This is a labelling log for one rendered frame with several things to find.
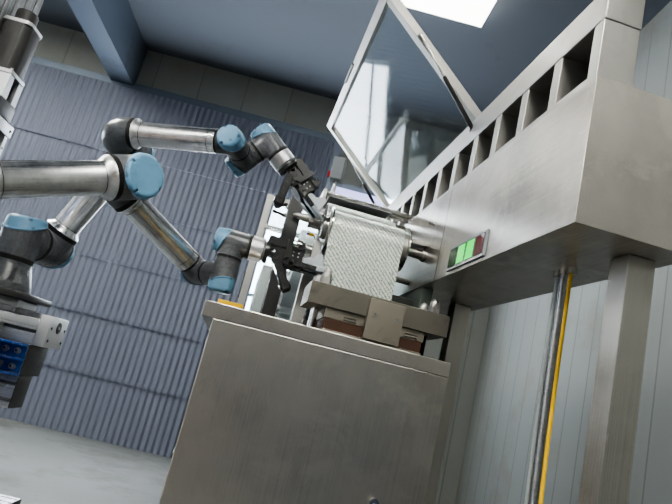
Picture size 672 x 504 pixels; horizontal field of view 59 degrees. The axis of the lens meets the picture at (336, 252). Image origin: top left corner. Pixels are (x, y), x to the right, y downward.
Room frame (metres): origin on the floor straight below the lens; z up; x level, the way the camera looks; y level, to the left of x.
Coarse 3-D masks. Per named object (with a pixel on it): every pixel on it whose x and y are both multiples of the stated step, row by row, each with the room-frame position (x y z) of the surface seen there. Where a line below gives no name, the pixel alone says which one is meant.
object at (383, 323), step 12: (372, 300) 1.59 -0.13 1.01; (372, 312) 1.59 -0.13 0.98; (384, 312) 1.59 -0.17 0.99; (396, 312) 1.60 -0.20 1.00; (372, 324) 1.59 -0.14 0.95; (384, 324) 1.59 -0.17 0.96; (396, 324) 1.60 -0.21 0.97; (372, 336) 1.59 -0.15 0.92; (384, 336) 1.60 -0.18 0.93; (396, 336) 1.60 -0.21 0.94
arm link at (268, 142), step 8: (256, 128) 1.78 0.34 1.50; (264, 128) 1.78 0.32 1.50; (272, 128) 1.80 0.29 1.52; (256, 136) 1.79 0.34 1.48; (264, 136) 1.78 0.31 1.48; (272, 136) 1.79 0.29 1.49; (256, 144) 1.79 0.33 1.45; (264, 144) 1.79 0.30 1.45; (272, 144) 1.79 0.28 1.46; (280, 144) 1.79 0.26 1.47; (264, 152) 1.80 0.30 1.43; (272, 152) 1.79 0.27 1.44
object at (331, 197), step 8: (328, 192) 2.08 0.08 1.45; (328, 200) 2.14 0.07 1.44; (336, 200) 2.12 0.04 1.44; (344, 200) 2.09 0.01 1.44; (352, 200) 2.10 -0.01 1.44; (360, 200) 2.10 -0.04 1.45; (352, 208) 2.16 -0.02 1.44; (360, 208) 2.14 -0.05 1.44; (368, 208) 2.12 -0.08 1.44; (376, 208) 2.11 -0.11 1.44; (384, 208) 2.11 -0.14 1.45; (384, 216) 2.17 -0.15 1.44; (392, 216) 2.16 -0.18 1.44; (400, 216) 2.16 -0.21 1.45; (408, 216) 2.12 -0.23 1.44
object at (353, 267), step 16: (336, 240) 1.79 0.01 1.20; (336, 256) 1.79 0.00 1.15; (352, 256) 1.80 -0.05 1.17; (368, 256) 1.80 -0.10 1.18; (384, 256) 1.81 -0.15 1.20; (336, 272) 1.79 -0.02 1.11; (352, 272) 1.80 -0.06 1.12; (368, 272) 1.81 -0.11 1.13; (384, 272) 1.81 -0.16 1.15; (352, 288) 1.80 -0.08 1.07; (368, 288) 1.81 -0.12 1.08; (384, 288) 1.81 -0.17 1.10
